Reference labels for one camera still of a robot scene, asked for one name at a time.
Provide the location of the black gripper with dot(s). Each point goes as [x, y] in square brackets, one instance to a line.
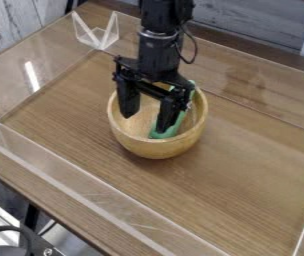
[135, 82]

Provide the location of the brown wooden bowl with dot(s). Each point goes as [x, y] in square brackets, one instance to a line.
[158, 140]

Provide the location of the green rectangular block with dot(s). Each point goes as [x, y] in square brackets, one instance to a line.
[179, 123]

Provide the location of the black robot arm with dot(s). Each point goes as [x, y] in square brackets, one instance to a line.
[152, 73]

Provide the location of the clear acrylic tray barrier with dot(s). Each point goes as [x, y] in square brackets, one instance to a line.
[219, 192]

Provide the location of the black table leg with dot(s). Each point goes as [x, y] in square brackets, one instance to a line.
[32, 217]

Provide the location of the black metal bracket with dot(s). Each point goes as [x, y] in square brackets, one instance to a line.
[41, 246]

